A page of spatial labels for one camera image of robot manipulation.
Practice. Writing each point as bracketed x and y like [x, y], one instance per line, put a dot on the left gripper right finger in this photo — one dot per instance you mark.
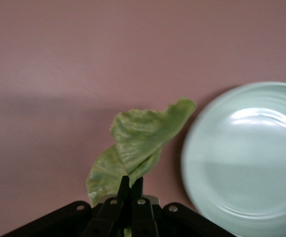
[142, 214]

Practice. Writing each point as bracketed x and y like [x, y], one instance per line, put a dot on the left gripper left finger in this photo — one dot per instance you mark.
[110, 212]

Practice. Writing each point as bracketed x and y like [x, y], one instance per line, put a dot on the green lettuce leaf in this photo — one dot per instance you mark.
[137, 133]

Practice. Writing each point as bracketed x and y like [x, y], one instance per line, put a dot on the pale green round plate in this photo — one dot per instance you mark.
[244, 160]

